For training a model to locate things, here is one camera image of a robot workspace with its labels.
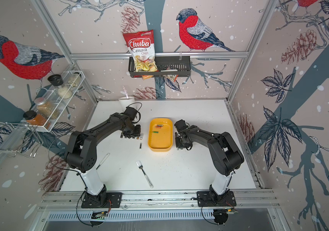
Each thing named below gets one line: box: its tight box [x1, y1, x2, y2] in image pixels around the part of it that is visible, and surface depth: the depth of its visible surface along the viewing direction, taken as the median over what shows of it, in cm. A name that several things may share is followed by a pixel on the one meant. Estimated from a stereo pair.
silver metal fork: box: [136, 160, 154, 189], surface depth 87 cm
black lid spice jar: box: [47, 74, 73, 100], surface depth 76 cm
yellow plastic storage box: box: [147, 117, 174, 153], surface depth 103 cm
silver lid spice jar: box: [34, 97, 60, 120], surface depth 67 cm
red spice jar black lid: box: [22, 110, 47, 126], surface depth 62 cm
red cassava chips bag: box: [122, 29, 159, 80], surface depth 85 cm
